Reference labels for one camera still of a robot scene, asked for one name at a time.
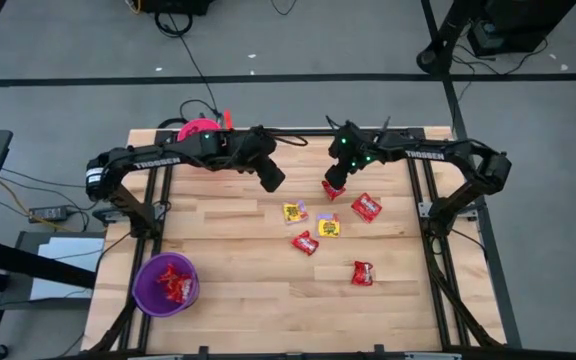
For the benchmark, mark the yellow candy bag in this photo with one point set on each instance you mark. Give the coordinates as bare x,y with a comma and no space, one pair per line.
328,226
295,212

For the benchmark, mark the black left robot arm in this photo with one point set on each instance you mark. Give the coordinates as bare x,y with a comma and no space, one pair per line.
158,161

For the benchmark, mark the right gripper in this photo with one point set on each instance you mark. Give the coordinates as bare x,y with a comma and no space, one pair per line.
353,147

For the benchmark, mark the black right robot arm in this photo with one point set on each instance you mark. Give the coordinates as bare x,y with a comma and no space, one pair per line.
425,154

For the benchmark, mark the black equipment case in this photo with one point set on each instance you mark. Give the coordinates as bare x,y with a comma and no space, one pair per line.
518,25

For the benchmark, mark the red zip tie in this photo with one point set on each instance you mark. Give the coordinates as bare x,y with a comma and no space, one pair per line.
228,120

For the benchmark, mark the pink halloween bucket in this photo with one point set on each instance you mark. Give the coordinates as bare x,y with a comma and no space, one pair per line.
200,129

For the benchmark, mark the red candy bag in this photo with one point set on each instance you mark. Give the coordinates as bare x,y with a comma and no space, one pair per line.
334,192
362,273
366,207
305,243
185,290
164,287
167,273

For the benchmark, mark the purple halloween bucket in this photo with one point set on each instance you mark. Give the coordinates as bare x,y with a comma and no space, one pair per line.
148,300

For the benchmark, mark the black desk beam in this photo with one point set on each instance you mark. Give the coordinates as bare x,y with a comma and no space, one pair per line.
28,262

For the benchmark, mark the black equipment box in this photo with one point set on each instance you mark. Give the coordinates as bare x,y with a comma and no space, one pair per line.
175,5

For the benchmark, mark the grey floor plate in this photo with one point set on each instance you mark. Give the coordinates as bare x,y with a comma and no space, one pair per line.
75,250

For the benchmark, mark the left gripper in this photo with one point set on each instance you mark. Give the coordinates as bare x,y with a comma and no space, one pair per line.
248,147

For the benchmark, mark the black power adapter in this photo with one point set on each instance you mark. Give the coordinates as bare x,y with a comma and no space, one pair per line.
48,214

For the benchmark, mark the black stand pole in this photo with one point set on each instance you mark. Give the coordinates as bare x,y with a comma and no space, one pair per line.
430,57

